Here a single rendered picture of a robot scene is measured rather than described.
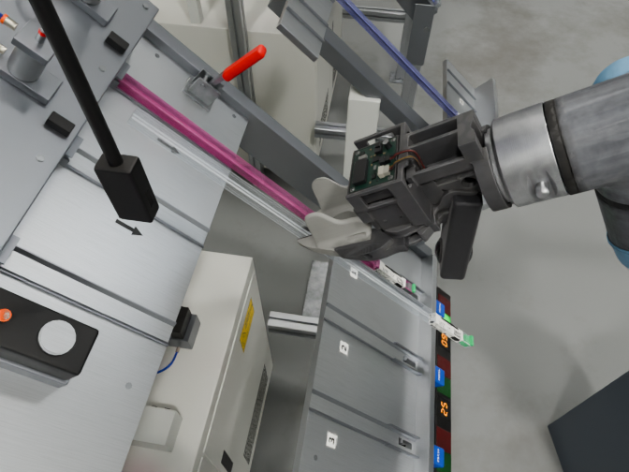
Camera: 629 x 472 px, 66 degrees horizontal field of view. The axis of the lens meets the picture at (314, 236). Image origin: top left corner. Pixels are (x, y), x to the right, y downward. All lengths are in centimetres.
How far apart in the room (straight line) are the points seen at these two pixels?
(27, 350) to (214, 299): 55
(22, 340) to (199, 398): 48
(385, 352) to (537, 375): 99
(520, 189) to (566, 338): 133
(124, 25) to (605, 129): 41
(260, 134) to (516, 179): 36
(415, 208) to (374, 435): 32
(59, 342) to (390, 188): 27
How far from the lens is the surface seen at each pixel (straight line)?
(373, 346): 66
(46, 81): 44
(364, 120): 96
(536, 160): 39
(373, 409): 64
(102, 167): 29
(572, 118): 39
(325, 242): 48
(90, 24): 50
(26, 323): 38
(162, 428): 78
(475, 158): 40
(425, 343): 74
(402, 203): 41
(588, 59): 282
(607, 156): 39
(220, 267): 93
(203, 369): 84
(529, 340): 166
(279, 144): 66
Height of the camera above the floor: 139
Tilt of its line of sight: 54 degrees down
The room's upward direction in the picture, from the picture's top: straight up
